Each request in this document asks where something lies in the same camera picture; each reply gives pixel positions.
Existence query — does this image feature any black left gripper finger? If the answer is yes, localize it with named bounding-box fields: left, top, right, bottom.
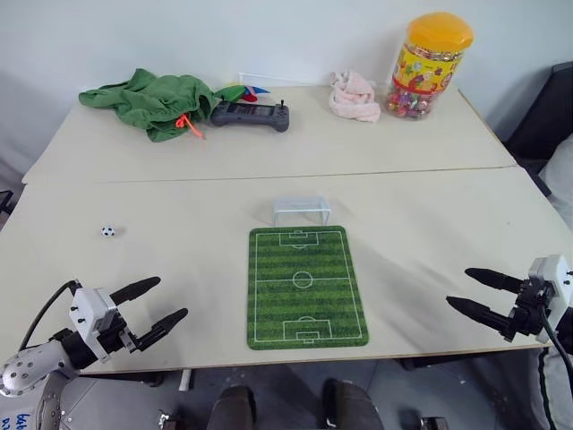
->
left=133, top=307, right=190, bottom=353
left=109, top=276, right=162, bottom=305

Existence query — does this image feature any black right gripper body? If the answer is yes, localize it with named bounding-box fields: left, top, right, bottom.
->
left=507, top=277, right=555, bottom=345

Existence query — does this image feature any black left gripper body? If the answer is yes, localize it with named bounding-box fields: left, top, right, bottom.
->
left=95, top=308, right=141, bottom=359

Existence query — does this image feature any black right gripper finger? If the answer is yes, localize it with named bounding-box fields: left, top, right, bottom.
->
left=446, top=296, right=514, bottom=338
left=465, top=267, right=524, bottom=295

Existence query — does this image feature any green soccer field mat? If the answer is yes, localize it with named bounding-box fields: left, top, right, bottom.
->
left=245, top=226, right=371, bottom=352

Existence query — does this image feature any dark rounded shape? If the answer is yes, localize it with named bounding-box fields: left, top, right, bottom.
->
left=321, top=378, right=385, bottom=430
left=209, top=384, right=260, bottom=430

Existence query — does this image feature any black chair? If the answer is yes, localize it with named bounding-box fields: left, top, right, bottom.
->
left=485, top=62, right=573, bottom=198

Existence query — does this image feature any small white toy goal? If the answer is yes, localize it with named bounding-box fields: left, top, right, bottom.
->
left=271, top=194, right=333, bottom=228

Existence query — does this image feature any grey handheld controller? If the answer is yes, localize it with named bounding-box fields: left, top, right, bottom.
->
left=210, top=97, right=291, bottom=135

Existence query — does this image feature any yellow-lidded candy jar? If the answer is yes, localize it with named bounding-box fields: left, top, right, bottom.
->
left=383, top=12, right=475, bottom=122

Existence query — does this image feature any pink folded towel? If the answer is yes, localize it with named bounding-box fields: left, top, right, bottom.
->
left=328, top=70, right=382, bottom=124

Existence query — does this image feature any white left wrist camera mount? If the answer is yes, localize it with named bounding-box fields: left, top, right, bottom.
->
left=68, top=288, right=119, bottom=362

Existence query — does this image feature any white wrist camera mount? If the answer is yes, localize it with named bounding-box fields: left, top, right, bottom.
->
left=68, top=288, right=119, bottom=362
left=527, top=254, right=573, bottom=333

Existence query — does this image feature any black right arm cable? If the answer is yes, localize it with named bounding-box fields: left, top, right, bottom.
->
left=539, top=305, right=573, bottom=375

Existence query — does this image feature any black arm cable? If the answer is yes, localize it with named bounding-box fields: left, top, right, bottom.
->
left=16, top=279, right=84, bottom=356
left=539, top=305, right=573, bottom=375

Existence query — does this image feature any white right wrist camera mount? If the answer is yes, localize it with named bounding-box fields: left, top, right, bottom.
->
left=527, top=254, right=573, bottom=333

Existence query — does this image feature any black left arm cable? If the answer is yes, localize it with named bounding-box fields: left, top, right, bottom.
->
left=16, top=279, right=84, bottom=356

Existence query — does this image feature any orange drawstring cord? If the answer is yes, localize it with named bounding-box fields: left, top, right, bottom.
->
left=173, top=113, right=209, bottom=142

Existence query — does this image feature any green drawstring cloth bag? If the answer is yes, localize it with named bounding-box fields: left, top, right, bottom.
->
left=78, top=67, right=218, bottom=143

